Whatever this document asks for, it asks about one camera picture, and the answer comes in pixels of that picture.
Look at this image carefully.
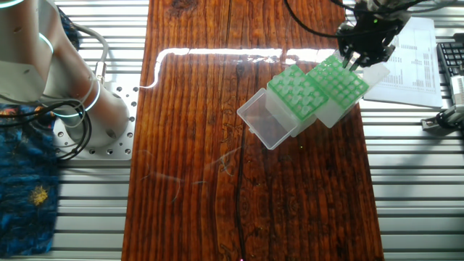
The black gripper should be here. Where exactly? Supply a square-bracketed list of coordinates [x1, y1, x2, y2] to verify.
[336, 17, 406, 73]

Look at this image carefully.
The clear box green tip rack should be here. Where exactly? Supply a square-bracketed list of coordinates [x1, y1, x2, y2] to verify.
[236, 64, 331, 151]
[307, 50, 391, 128]

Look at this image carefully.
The white printed paper sheet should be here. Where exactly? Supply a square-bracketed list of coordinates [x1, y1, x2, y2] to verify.
[362, 16, 444, 109]

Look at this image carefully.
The black computer keyboard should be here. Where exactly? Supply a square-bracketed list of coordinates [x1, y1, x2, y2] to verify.
[436, 33, 464, 79]

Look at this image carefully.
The small grey mounted device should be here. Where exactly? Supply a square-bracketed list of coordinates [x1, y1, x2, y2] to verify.
[420, 104, 464, 138]

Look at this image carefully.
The white grey box device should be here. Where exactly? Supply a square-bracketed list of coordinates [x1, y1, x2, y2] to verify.
[449, 74, 464, 106]

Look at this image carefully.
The brown wooden board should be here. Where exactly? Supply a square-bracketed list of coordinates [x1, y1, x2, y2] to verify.
[121, 0, 385, 261]

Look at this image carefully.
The blue painted cloth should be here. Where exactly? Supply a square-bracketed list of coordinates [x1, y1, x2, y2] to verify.
[0, 7, 80, 258]

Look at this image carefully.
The black camera cable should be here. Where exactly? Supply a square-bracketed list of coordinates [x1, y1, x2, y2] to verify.
[329, 0, 425, 16]

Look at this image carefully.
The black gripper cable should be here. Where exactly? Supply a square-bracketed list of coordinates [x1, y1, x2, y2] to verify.
[283, 0, 344, 39]

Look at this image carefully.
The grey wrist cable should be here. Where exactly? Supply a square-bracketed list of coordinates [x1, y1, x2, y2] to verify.
[405, 0, 460, 15]

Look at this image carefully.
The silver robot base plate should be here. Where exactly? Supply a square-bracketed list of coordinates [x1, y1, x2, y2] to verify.
[54, 81, 137, 160]

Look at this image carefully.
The grey base cable with connector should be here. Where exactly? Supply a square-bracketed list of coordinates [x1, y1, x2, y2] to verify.
[70, 23, 109, 86]

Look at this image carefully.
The black base cable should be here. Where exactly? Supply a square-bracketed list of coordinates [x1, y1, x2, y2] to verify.
[0, 100, 94, 161]

